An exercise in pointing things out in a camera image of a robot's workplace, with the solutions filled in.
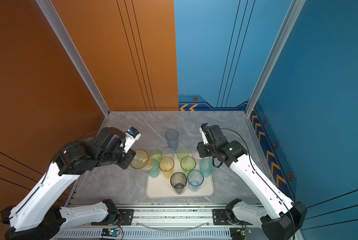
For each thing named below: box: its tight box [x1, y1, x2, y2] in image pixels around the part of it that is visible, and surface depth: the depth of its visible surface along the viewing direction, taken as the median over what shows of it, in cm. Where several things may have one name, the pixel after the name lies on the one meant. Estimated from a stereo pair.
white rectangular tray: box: [145, 153, 214, 199], surface depth 84 cm
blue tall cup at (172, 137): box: [165, 129, 179, 151], surface depth 93 cm
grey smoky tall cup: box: [170, 171, 187, 195], surface depth 76 cm
